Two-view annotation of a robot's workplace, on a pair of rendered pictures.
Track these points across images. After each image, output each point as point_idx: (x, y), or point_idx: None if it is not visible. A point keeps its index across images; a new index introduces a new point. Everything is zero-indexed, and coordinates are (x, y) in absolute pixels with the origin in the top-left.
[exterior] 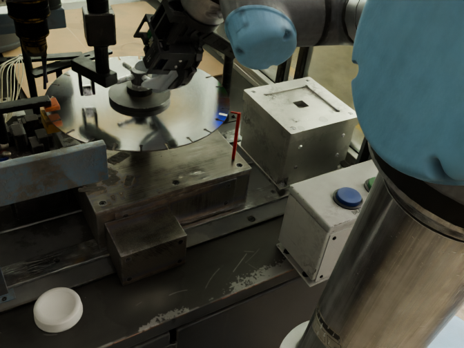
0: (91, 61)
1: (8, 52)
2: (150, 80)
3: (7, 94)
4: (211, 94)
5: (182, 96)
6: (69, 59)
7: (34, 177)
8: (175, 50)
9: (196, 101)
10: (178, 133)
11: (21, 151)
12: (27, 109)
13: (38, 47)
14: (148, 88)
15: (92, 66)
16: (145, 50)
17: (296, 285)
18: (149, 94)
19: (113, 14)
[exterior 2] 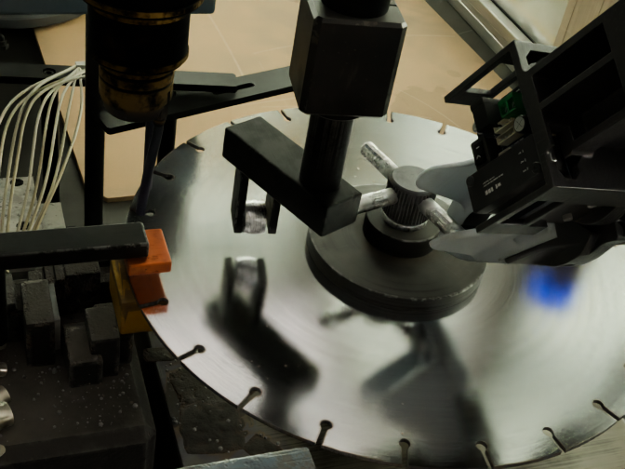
0: (285, 140)
1: (48, 29)
2: (465, 235)
3: (30, 180)
4: (600, 271)
5: (517, 264)
6: (200, 91)
7: None
8: (595, 179)
9: (559, 290)
10: (517, 408)
11: (38, 365)
12: (78, 262)
13: (146, 98)
14: (447, 251)
15: (287, 161)
16: (479, 153)
17: None
18: (429, 250)
19: (404, 25)
